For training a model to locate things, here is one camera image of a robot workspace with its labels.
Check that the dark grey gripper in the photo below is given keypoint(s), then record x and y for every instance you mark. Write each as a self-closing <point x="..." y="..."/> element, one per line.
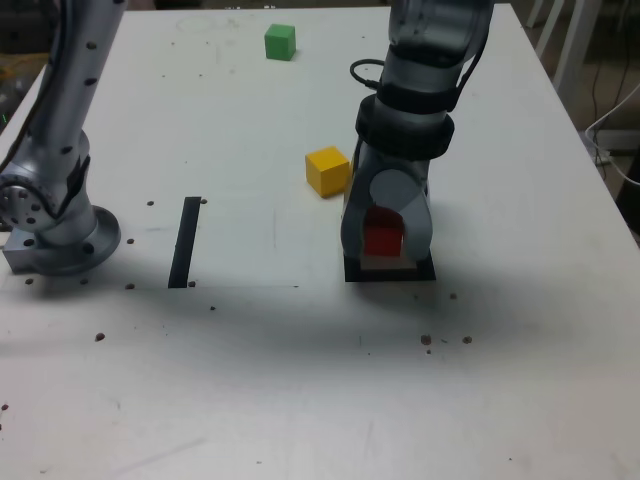
<point x="395" y="162"/>

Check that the red cube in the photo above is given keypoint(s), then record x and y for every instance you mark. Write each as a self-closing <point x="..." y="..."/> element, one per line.
<point x="382" y="240"/>

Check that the yellow cube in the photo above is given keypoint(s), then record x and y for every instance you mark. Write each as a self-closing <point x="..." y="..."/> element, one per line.
<point x="325" y="172"/>

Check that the green cube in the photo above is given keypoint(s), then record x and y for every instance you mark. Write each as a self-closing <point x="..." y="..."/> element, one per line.
<point x="279" y="44"/>

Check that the black tape square outline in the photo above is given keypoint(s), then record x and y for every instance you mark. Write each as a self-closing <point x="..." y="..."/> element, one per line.
<point x="390" y="276"/>

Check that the black tape strip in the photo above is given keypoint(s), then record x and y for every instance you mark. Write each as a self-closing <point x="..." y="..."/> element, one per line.
<point x="182" y="250"/>

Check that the white metal furniture frame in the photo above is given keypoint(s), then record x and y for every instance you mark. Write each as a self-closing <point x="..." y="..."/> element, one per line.
<point x="570" y="50"/>

